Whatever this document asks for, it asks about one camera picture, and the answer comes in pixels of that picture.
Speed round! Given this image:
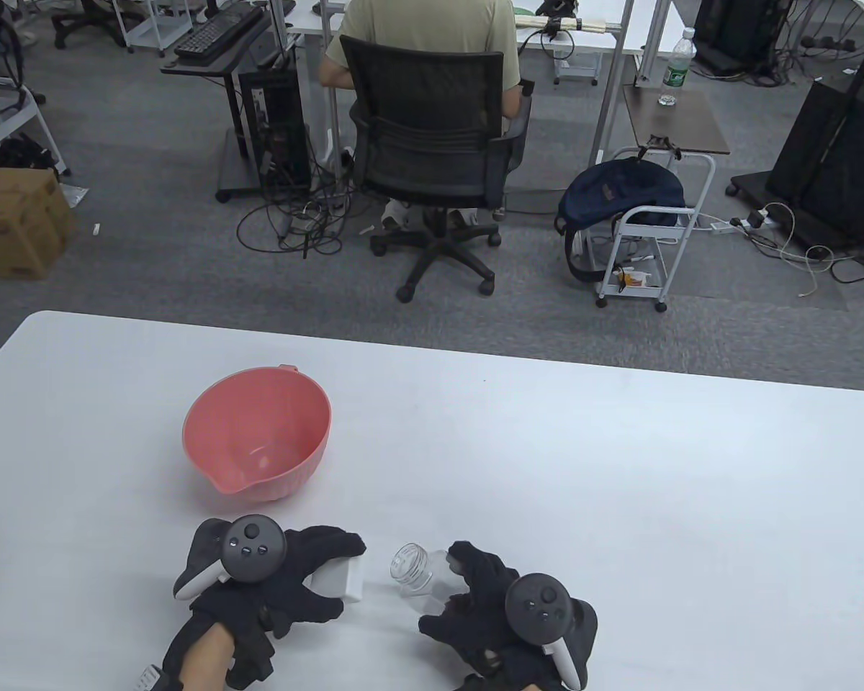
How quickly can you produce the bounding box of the black keyboard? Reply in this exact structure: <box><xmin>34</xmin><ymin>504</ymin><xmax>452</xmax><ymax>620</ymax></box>
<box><xmin>174</xmin><ymin>4</ymin><xmax>266</xmax><ymax>60</ymax></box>

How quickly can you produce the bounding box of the black bag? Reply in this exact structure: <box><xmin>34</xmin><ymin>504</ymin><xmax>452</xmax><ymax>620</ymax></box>
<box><xmin>0</xmin><ymin>133</ymin><xmax>62</xmax><ymax>177</ymax></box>

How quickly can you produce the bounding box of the small white wheeled cart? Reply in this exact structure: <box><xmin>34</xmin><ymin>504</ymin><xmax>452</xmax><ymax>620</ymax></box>
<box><xmin>115</xmin><ymin>0</ymin><xmax>194</xmax><ymax>57</ymax></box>

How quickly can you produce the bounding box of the black swivel chair base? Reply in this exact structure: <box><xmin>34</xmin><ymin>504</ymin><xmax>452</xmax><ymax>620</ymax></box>
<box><xmin>50</xmin><ymin>0</ymin><xmax>127</xmax><ymax>50</ymax></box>

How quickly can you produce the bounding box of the black cabinet on wheels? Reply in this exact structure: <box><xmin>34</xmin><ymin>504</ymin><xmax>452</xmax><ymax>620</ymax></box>
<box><xmin>726</xmin><ymin>78</ymin><xmax>864</xmax><ymax>253</ymax></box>

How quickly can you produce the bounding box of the black computer tower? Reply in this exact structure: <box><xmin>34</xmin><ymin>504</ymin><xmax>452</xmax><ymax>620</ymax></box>
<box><xmin>239</xmin><ymin>68</ymin><xmax>312</xmax><ymax>195</ymax></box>

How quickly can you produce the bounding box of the navy blue backpack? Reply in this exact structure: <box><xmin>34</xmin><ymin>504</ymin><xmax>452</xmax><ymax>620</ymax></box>
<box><xmin>556</xmin><ymin>158</ymin><xmax>686</xmax><ymax>283</ymax></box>

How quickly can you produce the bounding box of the black equipment box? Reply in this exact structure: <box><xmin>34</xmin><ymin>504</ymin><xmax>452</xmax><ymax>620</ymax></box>
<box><xmin>693</xmin><ymin>0</ymin><xmax>796</xmax><ymax>73</ymax></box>

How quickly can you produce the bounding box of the person's left forearm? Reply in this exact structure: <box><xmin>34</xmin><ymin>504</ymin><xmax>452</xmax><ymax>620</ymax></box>
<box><xmin>137</xmin><ymin>612</ymin><xmax>276</xmax><ymax>691</ymax></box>

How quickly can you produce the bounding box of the white metal-legged desk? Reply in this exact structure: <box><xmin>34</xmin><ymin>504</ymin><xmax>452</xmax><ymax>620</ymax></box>
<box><xmin>286</xmin><ymin>0</ymin><xmax>674</xmax><ymax>166</ymax></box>

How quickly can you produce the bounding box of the person's left hand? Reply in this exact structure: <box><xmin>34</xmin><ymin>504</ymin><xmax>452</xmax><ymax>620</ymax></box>
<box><xmin>187</xmin><ymin>525</ymin><xmax>367</xmax><ymax>641</ymax></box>

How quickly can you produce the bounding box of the black mesh office chair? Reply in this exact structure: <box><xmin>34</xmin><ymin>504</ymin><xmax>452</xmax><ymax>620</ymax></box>
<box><xmin>338</xmin><ymin>35</ymin><xmax>535</xmax><ymax>303</ymax></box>

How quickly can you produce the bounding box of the brown cardboard box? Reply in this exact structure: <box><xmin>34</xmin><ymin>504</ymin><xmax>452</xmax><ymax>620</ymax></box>
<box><xmin>0</xmin><ymin>167</ymin><xmax>77</xmax><ymax>280</ymax></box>

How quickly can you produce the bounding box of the green label water bottle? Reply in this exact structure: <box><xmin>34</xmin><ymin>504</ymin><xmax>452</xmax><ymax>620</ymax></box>
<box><xmin>657</xmin><ymin>27</ymin><xmax>698</xmax><ymax>107</ymax></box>

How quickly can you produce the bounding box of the clear plastic jar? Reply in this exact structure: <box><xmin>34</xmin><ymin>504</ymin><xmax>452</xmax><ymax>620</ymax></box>
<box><xmin>390</xmin><ymin>543</ymin><xmax>476</xmax><ymax>616</ymax></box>

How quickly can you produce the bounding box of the tangle of black cables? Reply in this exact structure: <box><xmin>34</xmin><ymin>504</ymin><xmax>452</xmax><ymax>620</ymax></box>
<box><xmin>236</xmin><ymin>162</ymin><xmax>366</xmax><ymax>260</ymax></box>

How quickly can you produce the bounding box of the white square jar lid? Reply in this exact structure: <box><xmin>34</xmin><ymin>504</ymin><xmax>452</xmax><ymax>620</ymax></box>
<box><xmin>308</xmin><ymin>553</ymin><xmax>366</xmax><ymax>604</ymax></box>

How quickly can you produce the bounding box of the white metal rolling cart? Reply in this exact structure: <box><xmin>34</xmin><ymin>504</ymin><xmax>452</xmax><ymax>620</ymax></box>
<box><xmin>595</xmin><ymin>148</ymin><xmax>716</xmax><ymax>313</ymax></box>

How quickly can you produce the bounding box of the pink salad bowl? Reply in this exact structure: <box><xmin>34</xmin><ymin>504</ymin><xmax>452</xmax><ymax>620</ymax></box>
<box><xmin>182</xmin><ymin>365</ymin><xmax>332</xmax><ymax>503</ymax></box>

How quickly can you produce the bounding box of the dark brown side table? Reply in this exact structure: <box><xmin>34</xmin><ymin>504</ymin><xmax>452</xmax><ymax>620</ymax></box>
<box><xmin>622</xmin><ymin>85</ymin><xmax>732</xmax><ymax>157</ymax></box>

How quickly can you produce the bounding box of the person's right hand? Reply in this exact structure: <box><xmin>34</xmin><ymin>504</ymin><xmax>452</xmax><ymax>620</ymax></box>
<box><xmin>418</xmin><ymin>541</ymin><xmax>598</xmax><ymax>691</ymax></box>

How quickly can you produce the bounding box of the dark rolling keyboard stand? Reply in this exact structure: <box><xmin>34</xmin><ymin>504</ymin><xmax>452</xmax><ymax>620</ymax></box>
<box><xmin>160</xmin><ymin>7</ymin><xmax>314</xmax><ymax>204</ymax></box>

